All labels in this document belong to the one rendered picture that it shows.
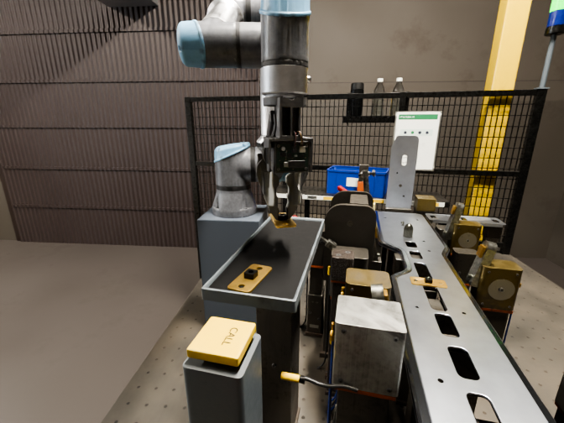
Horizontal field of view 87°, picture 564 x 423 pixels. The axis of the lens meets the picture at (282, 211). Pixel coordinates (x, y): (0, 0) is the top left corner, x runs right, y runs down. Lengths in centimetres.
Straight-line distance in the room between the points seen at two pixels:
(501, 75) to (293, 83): 154
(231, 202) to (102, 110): 296
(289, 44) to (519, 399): 62
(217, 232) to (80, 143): 315
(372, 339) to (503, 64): 165
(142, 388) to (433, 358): 74
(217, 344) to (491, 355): 49
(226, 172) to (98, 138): 299
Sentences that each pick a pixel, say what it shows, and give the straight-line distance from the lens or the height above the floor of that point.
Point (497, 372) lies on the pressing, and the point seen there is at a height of 100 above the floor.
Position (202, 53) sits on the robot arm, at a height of 151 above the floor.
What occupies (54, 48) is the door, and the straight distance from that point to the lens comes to 411.
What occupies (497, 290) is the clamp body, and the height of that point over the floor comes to 98.
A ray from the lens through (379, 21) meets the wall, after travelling 337.
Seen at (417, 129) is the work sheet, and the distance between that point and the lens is 179.
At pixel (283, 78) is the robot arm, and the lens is 49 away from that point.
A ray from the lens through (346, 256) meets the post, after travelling 71.
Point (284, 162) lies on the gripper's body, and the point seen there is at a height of 133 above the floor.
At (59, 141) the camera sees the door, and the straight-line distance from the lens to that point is 416.
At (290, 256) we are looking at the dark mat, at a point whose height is 116.
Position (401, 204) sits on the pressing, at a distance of 155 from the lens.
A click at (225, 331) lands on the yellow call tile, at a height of 116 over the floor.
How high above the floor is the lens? 139
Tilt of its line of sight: 16 degrees down
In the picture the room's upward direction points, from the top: straight up
